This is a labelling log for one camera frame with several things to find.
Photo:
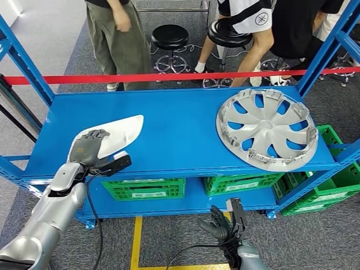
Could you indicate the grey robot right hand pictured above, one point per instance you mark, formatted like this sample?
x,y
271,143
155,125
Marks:
x,y
216,231

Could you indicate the person's hand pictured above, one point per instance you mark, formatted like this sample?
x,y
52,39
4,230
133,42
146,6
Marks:
x,y
122,20

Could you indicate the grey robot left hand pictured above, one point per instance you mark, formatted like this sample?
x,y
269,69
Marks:
x,y
84,149

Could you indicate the white curved car part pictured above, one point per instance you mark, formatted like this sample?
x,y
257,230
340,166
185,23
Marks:
x,y
121,134

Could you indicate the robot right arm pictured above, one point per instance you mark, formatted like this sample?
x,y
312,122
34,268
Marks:
x,y
250,259

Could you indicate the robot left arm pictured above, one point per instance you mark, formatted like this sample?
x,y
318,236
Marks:
x,y
50,216

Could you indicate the blue metal shelf rack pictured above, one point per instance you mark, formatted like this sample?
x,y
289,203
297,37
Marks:
x,y
168,130

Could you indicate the person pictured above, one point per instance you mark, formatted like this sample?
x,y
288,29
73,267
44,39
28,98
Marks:
x,y
250,22
331,22
295,29
118,56

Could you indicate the black round stool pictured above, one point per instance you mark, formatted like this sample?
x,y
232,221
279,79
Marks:
x,y
228,33
170,37

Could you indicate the red barrier tape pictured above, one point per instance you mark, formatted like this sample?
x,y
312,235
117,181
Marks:
x,y
168,77

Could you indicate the silver wheel hubcap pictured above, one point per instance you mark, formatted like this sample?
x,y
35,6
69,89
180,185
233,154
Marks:
x,y
267,126

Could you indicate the chrome stool base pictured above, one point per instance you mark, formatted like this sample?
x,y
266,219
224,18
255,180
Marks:
x,y
344,61
275,65

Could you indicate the robot right wrist camera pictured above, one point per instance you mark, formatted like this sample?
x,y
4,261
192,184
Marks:
x,y
238,220

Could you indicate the robot wrist camera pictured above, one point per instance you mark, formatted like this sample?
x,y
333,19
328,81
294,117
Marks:
x,y
118,164
238,220

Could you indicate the robot left wrist camera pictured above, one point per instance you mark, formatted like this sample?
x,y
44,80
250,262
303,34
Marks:
x,y
118,164

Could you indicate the black metal frame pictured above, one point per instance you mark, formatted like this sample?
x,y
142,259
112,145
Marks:
x,y
20,106

